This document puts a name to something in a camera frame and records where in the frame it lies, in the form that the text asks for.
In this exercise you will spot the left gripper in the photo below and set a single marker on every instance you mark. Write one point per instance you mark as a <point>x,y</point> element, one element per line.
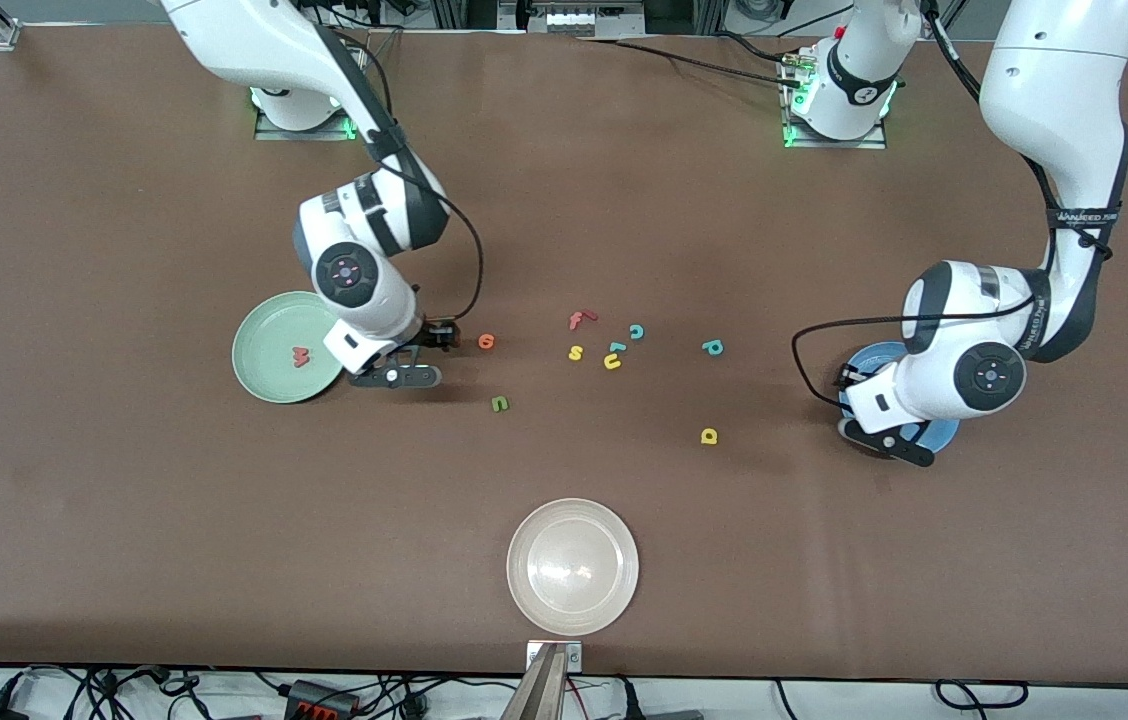
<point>850,378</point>

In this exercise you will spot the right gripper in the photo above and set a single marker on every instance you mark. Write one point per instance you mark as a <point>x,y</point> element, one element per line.
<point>433,336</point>

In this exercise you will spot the red foam letter W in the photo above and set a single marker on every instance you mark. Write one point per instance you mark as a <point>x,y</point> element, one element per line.
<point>301,356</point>

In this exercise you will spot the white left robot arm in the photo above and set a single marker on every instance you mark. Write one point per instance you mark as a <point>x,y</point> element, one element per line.
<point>1054,80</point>

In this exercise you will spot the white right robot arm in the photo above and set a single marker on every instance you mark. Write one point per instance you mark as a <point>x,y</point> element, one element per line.
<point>354,275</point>

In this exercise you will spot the blue plate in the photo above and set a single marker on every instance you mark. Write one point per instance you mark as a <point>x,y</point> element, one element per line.
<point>939,435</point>

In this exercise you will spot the red foam letter f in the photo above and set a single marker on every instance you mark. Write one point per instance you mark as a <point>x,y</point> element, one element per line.
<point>577,320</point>

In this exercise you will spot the green plate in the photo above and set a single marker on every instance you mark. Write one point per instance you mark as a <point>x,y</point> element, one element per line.
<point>269,350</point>

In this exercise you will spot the white plate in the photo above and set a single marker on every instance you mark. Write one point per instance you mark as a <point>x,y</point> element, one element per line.
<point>573,567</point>

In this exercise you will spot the grey control box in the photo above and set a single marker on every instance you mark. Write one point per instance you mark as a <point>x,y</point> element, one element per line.
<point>574,20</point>

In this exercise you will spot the black orange power strip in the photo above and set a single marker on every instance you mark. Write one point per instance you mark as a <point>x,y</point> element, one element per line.
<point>319,700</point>

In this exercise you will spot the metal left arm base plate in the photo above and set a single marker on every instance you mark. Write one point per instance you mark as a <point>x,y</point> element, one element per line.
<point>834,144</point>

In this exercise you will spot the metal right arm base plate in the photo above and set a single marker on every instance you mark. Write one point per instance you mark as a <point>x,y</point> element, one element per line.
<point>304,134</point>

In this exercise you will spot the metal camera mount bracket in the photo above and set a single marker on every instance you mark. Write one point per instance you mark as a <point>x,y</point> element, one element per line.
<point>574,655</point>

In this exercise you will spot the metal camera post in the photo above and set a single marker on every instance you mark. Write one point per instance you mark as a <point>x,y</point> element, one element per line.
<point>536,695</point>

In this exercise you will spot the metal table corner bracket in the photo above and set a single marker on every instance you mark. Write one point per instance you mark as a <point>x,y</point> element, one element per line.
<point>2,38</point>

